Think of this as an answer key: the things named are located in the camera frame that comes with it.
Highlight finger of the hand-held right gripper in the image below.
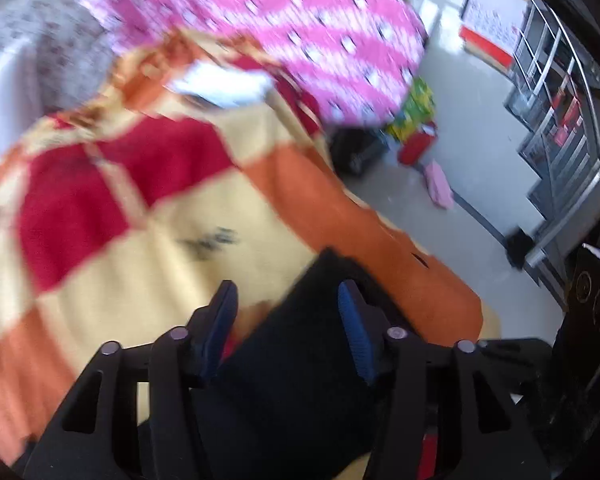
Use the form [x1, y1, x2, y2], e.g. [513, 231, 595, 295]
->
[477, 338, 556, 398]

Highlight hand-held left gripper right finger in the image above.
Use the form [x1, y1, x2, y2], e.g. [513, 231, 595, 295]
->
[337, 280, 551, 480]

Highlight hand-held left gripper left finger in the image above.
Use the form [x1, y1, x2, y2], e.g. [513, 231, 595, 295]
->
[22, 280, 241, 480]

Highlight black pants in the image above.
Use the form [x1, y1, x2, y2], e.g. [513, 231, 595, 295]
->
[195, 247, 436, 480]

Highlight small black object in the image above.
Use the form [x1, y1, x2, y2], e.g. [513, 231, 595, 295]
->
[505, 227, 536, 268]

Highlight red yellow orange checkered blanket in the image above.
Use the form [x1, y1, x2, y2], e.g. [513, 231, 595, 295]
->
[0, 25, 501, 466]

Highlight red bag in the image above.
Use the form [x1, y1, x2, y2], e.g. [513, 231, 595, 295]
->
[399, 122, 438, 166]

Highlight metal stair railing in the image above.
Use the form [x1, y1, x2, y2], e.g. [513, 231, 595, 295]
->
[500, 0, 600, 306]

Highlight white cloth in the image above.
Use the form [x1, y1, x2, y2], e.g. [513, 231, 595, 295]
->
[172, 60, 273, 108]

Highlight pink printed quilt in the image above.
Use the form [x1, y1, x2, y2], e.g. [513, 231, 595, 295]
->
[80, 0, 428, 126]

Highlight red and white poster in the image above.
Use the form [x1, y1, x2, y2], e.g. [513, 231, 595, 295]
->
[459, 0, 531, 73]

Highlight grey floral cloth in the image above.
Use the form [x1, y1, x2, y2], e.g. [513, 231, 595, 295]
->
[0, 0, 126, 111]

